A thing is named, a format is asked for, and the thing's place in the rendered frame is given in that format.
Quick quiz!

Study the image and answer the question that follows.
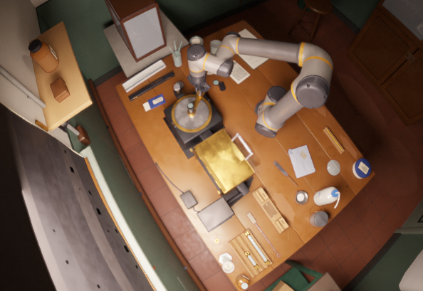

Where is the white round dish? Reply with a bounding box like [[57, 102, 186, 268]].
[[326, 159, 342, 176]]

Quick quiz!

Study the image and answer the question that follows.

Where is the brown wall fitting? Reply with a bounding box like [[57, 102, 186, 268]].
[[75, 124, 92, 147]]

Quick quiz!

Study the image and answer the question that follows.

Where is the large wooden cupboard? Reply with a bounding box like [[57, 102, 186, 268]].
[[346, 0, 423, 127]]

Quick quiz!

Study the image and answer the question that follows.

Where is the pale beaker with rods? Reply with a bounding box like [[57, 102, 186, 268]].
[[167, 41, 184, 68]]

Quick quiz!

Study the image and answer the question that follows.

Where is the metal spatula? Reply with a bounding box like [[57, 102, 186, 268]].
[[273, 160, 298, 186]]

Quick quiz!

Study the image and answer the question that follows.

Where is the brass polarimeter hood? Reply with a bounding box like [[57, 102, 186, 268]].
[[192, 128, 256, 196]]

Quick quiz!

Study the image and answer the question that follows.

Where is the wooden tube rest tray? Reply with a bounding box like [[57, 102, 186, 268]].
[[228, 227, 273, 279]]

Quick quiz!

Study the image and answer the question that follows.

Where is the silver graduated circle disc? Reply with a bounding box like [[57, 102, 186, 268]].
[[171, 93, 213, 133]]

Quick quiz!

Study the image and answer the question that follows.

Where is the white and blue box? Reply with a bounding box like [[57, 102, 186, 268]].
[[142, 95, 167, 112]]

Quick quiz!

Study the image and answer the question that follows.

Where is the open white notebook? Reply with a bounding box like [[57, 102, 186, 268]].
[[236, 28, 271, 70]]

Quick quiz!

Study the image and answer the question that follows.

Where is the wooden glass-fronted cabinet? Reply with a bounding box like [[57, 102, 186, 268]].
[[100, 0, 167, 63]]

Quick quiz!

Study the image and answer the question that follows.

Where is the wooden stool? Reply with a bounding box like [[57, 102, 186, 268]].
[[290, 0, 334, 43]]

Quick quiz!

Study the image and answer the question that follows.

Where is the white folded cloth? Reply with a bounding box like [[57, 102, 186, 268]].
[[218, 252, 236, 275]]

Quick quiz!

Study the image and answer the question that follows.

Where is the dark cable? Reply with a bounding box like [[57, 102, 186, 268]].
[[154, 162, 187, 195]]

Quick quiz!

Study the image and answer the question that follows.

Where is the wooden block holder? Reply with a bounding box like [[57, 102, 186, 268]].
[[251, 186, 292, 234]]

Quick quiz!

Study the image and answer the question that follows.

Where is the black polarimeter body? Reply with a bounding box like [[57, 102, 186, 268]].
[[163, 95, 256, 206]]

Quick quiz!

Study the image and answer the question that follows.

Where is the grey metal beaker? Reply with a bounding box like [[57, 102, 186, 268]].
[[309, 210, 330, 228]]

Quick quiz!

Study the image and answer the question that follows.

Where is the wooden wall shelf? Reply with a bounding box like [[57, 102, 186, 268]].
[[32, 21, 94, 132]]

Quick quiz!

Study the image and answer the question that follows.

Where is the white labelled jar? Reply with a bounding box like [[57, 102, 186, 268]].
[[352, 158, 372, 179]]

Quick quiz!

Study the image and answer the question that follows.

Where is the grey wall board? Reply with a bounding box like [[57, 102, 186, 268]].
[[0, 105, 157, 291]]

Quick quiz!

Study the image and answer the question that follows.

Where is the long black case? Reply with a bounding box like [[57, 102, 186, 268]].
[[127, 71, 176, 102]]

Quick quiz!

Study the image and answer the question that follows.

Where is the grey flat box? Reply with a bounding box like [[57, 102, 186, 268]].
[[197, 197, 236, 233]]

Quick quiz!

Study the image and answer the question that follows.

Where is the small wooden box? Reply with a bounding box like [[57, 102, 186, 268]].
[[49, 76, 71, 103]]

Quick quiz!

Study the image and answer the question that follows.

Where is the white hood handle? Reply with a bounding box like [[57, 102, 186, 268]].
[[231, 132, 254, 160]]

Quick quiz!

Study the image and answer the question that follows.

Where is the white wash bottle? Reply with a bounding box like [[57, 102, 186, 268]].
[[313, 186, 342, 210]]

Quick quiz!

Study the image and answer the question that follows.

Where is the sealed glass tube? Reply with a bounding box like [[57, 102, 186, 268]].
[[244, 232, 271, 268]]

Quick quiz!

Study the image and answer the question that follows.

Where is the small grey adapter box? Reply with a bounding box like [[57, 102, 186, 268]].
[[179, 190, 199, 210]]

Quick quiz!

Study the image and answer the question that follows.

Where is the cardboard box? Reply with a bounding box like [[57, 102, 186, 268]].
[[272, 272, 347, 291]]

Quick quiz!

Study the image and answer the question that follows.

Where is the white paper envelope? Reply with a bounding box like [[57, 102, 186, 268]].
[[287, 144, 317, 179]]

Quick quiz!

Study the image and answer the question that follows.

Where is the grey wall pipe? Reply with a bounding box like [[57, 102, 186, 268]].
[[0, 63, 48, 110]]

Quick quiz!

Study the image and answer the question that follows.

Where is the green chair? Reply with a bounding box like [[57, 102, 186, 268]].
[[283, 260, 323, 291]]

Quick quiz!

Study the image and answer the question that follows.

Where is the white printed card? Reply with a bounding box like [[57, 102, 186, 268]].
[[229, 61, 251, 85]]

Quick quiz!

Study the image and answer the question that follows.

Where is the small metal dish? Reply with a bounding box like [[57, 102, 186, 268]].
[[294, 189, 310, 206]]

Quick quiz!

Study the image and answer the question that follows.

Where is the pale stone slab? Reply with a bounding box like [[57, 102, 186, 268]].
[[103, 13, 187, 78]]

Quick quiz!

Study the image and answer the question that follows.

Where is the long white box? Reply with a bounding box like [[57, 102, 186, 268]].
[[122, 59, 167, 93]]

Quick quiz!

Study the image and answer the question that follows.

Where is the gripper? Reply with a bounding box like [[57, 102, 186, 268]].
[[187, 73, 211, 96]]

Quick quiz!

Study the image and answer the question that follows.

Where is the amber bottle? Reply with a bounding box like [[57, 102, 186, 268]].
[[27, 38, 60, 74]]

